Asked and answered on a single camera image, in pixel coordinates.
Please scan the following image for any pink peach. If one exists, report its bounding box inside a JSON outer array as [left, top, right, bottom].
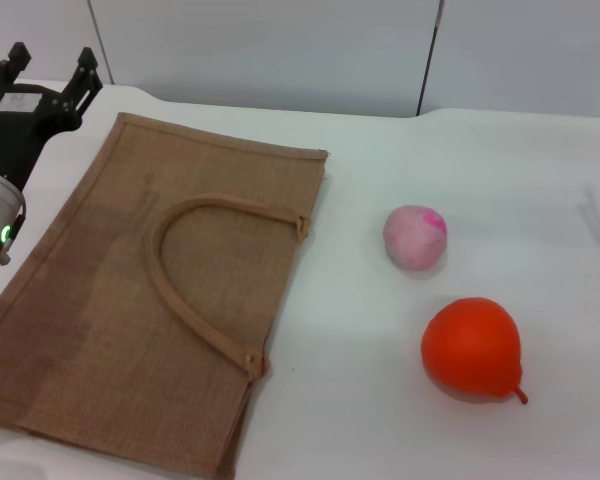
[[382, 203, 450, 272]]

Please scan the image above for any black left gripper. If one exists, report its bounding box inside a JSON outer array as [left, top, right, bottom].
[[0, 42, 104, 194]]

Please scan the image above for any brown jute handbag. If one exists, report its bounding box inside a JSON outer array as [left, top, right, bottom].
[[0, 112, 330, 480]]

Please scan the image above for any orange fruit with stem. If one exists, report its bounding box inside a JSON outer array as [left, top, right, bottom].
[[420, 296, 529, 405]]

